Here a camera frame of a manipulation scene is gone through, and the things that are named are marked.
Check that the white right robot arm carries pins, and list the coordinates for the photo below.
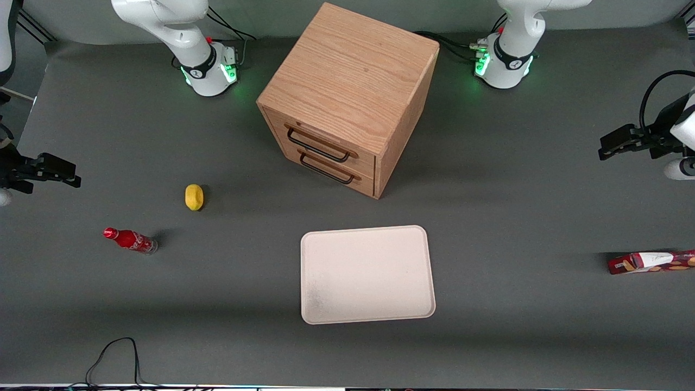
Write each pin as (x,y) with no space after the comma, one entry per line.
(179,32)

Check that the yellow lemon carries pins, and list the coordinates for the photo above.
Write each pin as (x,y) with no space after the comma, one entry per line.
(194,197)

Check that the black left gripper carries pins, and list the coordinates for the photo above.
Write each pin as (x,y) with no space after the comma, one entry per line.
(656,142)

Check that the red cola bottle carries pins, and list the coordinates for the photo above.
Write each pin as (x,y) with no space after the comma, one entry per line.
(130,239)

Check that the red cookie box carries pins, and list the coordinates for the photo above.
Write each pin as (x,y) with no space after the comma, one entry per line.
(651,262)

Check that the beige plastic tray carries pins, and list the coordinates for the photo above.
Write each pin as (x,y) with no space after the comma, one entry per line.
(366,274)

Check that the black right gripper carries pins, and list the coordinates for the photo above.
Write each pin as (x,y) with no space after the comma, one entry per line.
(12,169)

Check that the oak wooden drawer cabinet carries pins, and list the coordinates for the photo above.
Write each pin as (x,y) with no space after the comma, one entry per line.
(347,76)

